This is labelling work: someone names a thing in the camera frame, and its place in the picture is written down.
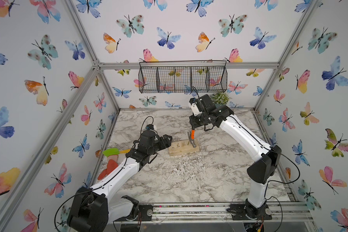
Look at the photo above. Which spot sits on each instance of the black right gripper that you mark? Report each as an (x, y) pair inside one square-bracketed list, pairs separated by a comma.
[(193, 122)]

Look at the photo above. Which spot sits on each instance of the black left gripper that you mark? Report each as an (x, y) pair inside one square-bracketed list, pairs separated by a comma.
[(159, 140)]

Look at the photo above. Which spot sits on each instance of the orange handled claw hammer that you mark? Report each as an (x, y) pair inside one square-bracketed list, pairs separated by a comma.
[(192, 139)]

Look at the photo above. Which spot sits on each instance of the wooden board with holes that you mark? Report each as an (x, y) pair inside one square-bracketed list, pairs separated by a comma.
[(183, 147)]

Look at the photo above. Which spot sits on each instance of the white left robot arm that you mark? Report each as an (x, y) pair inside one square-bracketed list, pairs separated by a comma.
[(93, 208)]

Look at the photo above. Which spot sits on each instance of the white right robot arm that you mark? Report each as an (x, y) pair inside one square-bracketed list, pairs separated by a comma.
[(265, 157)]

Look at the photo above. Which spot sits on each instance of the blue pot green plant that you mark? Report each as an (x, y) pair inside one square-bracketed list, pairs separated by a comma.
[(220, 98)]

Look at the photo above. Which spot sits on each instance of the red silicone glove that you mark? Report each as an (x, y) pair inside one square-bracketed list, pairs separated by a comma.
[(111, 166)]

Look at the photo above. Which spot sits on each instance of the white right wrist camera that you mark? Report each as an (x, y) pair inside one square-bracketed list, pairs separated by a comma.
[(194, 107)]

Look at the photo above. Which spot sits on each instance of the green spatula yellow handle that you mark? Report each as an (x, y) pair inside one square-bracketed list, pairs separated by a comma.
[(114, 152)]

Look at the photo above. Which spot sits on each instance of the black wire wall basket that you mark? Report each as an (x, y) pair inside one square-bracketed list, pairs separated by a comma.
[(182, 77)]

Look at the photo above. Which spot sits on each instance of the aluminium front rail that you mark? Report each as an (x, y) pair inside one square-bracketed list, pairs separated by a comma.
[(222, 212)]

